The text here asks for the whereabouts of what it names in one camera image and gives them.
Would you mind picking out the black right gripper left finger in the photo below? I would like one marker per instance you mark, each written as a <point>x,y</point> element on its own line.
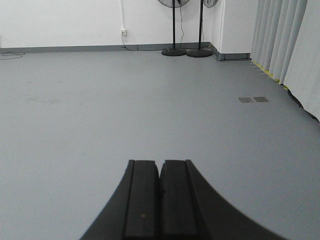
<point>131,212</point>

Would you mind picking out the grey pleated curtain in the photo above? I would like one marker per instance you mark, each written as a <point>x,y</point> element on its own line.
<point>286,46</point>

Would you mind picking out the black pedestal fan right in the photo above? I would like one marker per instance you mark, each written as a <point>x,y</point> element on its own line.
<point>200,51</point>

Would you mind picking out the black pedestal fan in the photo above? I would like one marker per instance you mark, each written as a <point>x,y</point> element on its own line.
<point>173,51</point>
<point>200,51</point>

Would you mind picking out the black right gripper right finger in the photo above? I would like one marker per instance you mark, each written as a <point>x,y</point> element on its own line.
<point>191,209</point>

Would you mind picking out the black pedestal fan left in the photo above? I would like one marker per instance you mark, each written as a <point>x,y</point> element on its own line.
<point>173,51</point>

